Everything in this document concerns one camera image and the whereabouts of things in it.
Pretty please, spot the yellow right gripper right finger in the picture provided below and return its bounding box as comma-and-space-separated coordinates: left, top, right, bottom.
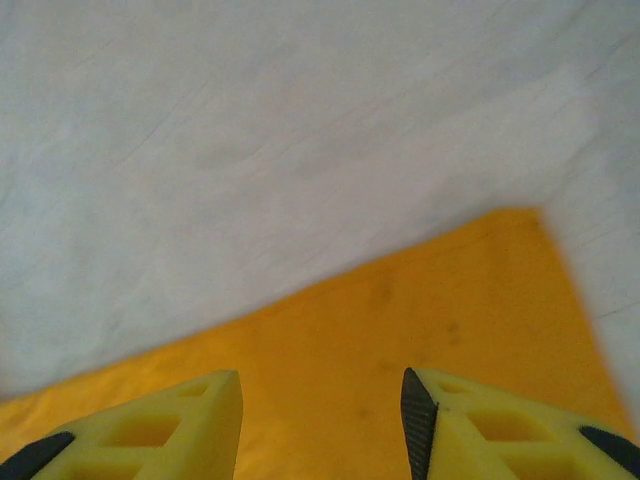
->
401, 366, 640, 480

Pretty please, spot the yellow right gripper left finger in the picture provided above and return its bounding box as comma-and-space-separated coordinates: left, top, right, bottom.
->
0, 369, 245, 480

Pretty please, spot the yellow t-shirt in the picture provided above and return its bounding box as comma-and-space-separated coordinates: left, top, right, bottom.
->
0, 207, 627, 480

